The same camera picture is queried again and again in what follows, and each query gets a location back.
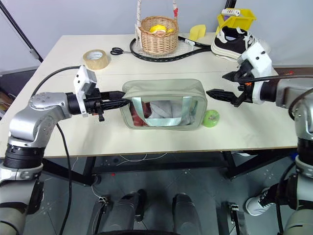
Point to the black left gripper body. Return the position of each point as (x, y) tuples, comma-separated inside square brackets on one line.
[(94, 105)]

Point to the black floor stand bracket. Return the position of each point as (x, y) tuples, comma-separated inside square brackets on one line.
[(101, 213), (233, 215)]

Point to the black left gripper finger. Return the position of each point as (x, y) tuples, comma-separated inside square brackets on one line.
[(115, 104), (112, 94)]

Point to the white tube with print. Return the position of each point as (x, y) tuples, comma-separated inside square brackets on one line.
[(231, 11)]

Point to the dark grey rounded robot leg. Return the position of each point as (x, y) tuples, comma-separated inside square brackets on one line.
[(127, 210), (187, 213)]

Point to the yellow plastic bin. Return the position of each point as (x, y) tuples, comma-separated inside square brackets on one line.
[(244, 19)]

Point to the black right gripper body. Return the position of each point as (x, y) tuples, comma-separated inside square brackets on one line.
[(247, 69)]

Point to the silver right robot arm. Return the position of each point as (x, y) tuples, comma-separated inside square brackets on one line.
[(303, 127)]

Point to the black racket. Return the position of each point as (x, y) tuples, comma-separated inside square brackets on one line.
[(168, 58)]

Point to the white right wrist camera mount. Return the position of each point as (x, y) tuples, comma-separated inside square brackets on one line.
[(259, 58)]

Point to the purple item in bin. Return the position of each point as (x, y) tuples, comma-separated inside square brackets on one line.
[(227, 17)]

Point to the black and white sneaker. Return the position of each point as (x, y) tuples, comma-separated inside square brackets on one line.
[(230, 45)]

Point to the yellow plastic scoop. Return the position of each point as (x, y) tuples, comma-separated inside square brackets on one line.
[(196, 31)]

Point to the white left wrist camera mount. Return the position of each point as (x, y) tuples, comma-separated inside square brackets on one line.
[(82, 78)]

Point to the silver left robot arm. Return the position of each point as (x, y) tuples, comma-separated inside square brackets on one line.
[(36, 115)]

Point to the small yellow fruit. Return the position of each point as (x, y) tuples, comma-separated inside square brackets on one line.
[(170, 31)]

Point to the black metal table frame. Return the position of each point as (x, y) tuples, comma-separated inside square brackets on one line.
[(156, 162)]

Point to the brown packing tape roll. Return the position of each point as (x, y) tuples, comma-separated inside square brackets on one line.
[(95, 63)]

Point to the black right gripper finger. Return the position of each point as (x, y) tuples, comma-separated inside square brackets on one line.
[(234, 76), (222, 95)]

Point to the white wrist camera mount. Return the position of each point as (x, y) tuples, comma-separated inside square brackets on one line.
[(82, 78), (259, 58)]

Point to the wicker basket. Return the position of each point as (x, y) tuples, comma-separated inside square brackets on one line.
[(159, 42)]

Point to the white sneaker on floor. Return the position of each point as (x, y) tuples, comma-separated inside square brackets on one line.
[(259, 204)]

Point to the black slanted pole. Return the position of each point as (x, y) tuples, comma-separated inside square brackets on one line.
[(22, 36)]

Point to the green zip pouch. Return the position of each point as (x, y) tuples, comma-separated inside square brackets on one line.
[(166, 90)]

